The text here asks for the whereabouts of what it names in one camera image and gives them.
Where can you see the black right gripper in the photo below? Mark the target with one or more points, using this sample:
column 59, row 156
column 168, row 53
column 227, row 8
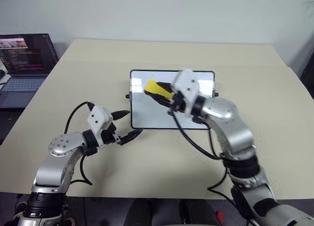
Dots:
column 178, row 104

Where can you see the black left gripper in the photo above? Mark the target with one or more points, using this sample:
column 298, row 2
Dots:
column 108, row 135

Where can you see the yellow sponge eraser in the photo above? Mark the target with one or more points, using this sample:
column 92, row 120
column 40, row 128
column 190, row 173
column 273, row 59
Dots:
column 154, row 88

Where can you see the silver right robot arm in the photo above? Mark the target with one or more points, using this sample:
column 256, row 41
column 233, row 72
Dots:
column 235, row 130

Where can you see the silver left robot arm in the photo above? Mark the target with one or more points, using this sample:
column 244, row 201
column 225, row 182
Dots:
column 57, row 159

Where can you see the black-framed small whiteboard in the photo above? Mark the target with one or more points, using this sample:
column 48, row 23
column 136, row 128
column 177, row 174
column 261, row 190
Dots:
column 149, row 115

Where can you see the dark open laptop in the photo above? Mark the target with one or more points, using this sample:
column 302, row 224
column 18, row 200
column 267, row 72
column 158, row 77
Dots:
column 24, row 73

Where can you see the dark side desk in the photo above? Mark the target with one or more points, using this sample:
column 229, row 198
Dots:
column 8, row 124

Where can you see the small red object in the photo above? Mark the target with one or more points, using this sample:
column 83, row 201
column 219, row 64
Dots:
column 218, row 215

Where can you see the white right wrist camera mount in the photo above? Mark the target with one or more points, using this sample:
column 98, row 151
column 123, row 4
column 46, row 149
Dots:
column 187, row 84

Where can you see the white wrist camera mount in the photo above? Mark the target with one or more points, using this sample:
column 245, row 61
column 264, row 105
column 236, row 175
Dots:
column 187, row 84
column 99, row 118

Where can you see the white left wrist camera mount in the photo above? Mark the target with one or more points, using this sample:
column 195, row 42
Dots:
column 99, row 118

